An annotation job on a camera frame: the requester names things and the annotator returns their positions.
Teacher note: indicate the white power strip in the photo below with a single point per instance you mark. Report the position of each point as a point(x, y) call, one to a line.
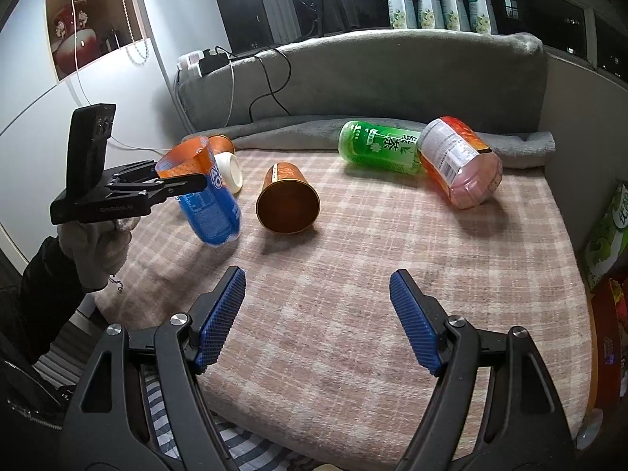
point(189, 65)

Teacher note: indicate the green paper shopping bag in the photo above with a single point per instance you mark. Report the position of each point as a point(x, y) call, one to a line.
point(608, 239)

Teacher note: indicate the orange paper cup near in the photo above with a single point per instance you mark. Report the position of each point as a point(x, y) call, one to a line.
point(288, 203)

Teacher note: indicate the orange paper cup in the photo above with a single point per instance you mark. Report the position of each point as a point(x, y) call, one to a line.
point(288, 203)
point(220, 144)

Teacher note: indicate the white gloved hand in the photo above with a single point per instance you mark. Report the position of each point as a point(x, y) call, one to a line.
point(99, 250)

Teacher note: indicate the grey blanket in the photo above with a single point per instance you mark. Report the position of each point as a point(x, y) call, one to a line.
point(299, 96)

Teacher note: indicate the orange paper cup far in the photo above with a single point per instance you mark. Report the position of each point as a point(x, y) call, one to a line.
point(220, 144)

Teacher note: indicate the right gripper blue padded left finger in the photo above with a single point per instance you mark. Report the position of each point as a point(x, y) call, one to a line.
point(213, 316)

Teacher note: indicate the black power adapter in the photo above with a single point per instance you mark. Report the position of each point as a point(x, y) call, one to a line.
point(212, 60)

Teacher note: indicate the striped cloth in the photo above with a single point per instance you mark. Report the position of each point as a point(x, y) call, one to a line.
point(138, 406)

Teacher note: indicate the white cream cup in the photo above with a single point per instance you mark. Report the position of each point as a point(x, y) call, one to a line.
point(230, 171)

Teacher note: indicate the pink plaid table cloth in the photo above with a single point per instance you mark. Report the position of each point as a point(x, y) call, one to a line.
point(317, 360)

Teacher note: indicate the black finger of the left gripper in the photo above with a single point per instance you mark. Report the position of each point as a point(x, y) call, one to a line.
point(162, 183)

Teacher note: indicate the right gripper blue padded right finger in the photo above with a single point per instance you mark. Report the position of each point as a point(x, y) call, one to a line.
point(410, 307)

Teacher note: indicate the black sleeved forearm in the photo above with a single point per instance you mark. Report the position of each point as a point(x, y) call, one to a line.
point(33, 312)

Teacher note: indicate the red cardboard box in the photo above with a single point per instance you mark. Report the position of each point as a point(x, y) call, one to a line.
point(609, 313)

